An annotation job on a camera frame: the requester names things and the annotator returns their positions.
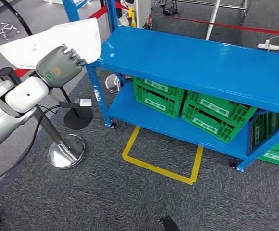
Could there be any white power strip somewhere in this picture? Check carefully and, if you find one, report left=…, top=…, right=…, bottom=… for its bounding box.
left=257, top=39, right=279, bottom=51

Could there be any white desk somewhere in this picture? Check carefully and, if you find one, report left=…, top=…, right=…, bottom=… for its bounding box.
left=135, top=0, right=221, bottom=41

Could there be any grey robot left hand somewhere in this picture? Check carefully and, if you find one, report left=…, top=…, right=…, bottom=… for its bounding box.
left=36, top=44, right=88, bottom=89

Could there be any person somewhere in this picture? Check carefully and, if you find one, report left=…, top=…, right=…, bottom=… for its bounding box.
left=118, top=0, right=135, bottom=27

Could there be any thick black curved cable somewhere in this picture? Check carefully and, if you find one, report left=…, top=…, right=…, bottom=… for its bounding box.
left=0, top=0, right=32, bottom=36

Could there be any white plastic body panel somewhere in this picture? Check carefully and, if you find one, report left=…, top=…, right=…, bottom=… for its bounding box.
left=0, top=17, right=102, bottom=70

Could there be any blue metal shelf rack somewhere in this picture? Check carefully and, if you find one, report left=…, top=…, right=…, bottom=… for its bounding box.
left=62, top=0, right=279, bottom=173

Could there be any chrome frame table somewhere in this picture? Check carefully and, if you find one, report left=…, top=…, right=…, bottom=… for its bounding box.
left=172, top=0, right=249, bottom=26

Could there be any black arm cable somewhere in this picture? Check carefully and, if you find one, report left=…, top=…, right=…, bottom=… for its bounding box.
left=0, top=104, right=61, bottom=186

